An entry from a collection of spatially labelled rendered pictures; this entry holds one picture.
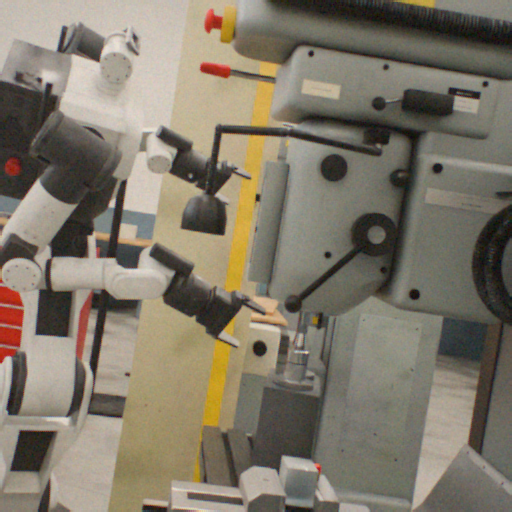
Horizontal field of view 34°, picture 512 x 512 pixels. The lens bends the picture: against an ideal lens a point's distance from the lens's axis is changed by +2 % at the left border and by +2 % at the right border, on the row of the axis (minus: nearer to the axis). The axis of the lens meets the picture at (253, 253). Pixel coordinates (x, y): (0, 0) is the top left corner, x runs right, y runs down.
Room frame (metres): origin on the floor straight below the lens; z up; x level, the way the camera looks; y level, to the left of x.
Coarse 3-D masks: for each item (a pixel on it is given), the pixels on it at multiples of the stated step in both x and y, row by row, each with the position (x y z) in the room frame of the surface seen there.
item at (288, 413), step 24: (264, 384) 1.74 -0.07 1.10; (288, 384) 1.72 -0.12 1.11; (312, 384) 1.74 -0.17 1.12; (264, 408) 1.70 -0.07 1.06; (288, 408) 1.70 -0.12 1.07; (312, 408) 1.70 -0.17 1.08; (264, 432) 1.70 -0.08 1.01; (288, 432) 1.70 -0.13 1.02; (312, 432) 1.70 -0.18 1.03; (264, 456) 1.70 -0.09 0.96
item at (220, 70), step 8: (200, 64) 1.51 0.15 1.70; (208, 64) 1.50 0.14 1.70; (216, 64) 1.51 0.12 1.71; (208, 72) 1.51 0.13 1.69; (216, 72) 1.50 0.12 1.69; (224, 72) 1.50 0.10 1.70; (232, 72) 1.51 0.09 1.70; (240, 72) 1.51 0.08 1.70; (248, 72) 1.52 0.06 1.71; (256, 80) 1.52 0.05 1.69; (264, 80) 1.52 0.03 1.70; (272, 80) 1.52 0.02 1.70
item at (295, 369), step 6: (288, 354) 1.75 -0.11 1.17; (288, 360) 1.75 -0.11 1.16; (294, 360) 1.74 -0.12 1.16; (300, 360) 1.74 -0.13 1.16; (306, 360) 1.75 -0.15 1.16; (288, 366) 1.75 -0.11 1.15; (294, 366) 1.74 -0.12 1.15; (300, 366) 1.74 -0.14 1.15; (306, 366) 1.75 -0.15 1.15; (288, 372) 1.74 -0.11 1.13; (294, 372) 1.74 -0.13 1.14; (300, 372) 1.74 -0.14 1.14; (288, 378) 1.74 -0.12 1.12; (294, 378) 1.74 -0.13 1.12; (300, 378) 1.74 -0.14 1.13
